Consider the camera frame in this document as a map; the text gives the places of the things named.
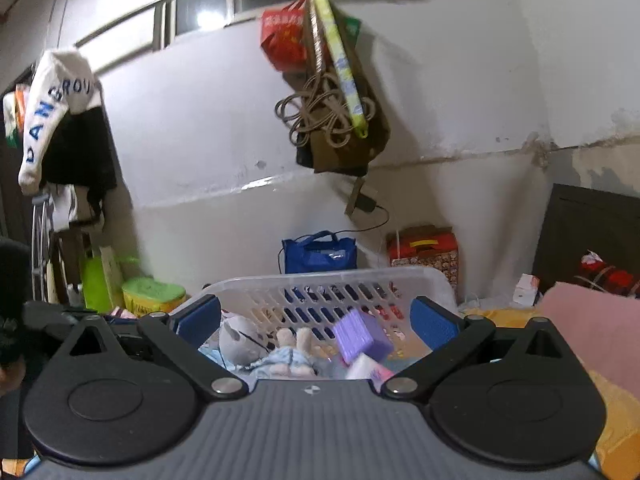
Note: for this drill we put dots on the dark wooden headboard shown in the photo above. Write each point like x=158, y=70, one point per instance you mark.
x=575, y=225

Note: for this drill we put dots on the green tin box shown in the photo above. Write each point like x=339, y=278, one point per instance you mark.
x=150, y=292

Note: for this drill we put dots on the bright green paper bag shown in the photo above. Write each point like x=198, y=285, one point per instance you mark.
x=95, y=280

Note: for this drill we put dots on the hanging brown bag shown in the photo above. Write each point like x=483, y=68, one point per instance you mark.
x=360, y=145

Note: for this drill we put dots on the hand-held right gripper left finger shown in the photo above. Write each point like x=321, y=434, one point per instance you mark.
x=197, y=320

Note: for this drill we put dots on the pink and white packet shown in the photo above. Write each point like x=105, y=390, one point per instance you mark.
x=367, y=367

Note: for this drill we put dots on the metal rail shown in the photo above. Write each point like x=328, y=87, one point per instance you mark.
x=150, y=7

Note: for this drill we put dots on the hanging green bag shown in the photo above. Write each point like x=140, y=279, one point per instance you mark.
x=352, y=27

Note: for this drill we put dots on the plush toy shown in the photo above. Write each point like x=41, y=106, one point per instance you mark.
x=240, y=342

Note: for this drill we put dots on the pink blanket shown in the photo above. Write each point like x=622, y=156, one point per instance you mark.
x=600, y=330

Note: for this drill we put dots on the black charger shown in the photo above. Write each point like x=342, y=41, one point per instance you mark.
x=367, y=203

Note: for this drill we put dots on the hanging black garment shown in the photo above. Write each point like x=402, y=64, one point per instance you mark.
x=80, y=155

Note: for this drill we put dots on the blue tote bag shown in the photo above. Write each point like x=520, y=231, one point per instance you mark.
x=310, y=257

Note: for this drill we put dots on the hanging red bag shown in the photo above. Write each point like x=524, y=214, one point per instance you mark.
x=285, y=35

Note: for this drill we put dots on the red printed gift box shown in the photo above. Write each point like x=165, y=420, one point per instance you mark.
x=430, y=255

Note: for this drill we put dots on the orange patterned blanket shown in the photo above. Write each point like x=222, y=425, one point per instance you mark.
x=615, y=420

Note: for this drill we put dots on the red plaid cloth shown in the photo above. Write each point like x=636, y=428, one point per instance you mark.
x=610, y=275

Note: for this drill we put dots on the small white box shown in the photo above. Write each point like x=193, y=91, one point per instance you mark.
x=524, y=287

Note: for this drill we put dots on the purple box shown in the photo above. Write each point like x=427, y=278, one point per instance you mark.
x=357, y=337

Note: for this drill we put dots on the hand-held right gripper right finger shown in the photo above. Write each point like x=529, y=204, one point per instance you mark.
x=435, y=325

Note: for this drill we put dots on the patterned yellow-green strip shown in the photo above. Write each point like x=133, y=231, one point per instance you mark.
x=340, y=60

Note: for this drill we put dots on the white lettered sweater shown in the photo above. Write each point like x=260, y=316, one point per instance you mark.
x=50, y=90

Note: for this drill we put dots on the clear plastic basket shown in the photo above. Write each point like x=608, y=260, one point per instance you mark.
x=300, y=280

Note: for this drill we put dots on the metal rack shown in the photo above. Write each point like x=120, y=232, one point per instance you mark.
x=36, y=240

